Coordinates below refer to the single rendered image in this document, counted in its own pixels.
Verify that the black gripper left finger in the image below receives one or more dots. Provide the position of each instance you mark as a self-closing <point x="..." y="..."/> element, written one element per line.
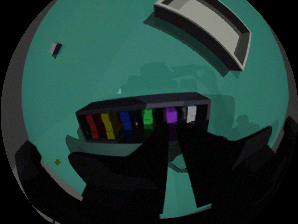
<point x="144" y="170"/>

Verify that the green fuse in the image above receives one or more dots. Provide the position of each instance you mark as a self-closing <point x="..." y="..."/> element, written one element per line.
<point x="148" y="121"/>

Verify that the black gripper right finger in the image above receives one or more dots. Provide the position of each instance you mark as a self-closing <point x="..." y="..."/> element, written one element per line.
<point x="212" y="160"/>

